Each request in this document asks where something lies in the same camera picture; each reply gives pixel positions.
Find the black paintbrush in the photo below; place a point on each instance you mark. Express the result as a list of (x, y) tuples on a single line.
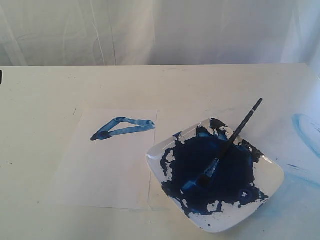
[(230, 142)]

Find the white square paint plate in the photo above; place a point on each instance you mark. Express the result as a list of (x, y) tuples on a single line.
[(214, 193)]

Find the white paper sheet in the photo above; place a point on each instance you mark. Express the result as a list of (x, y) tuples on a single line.
[(111, 173)]

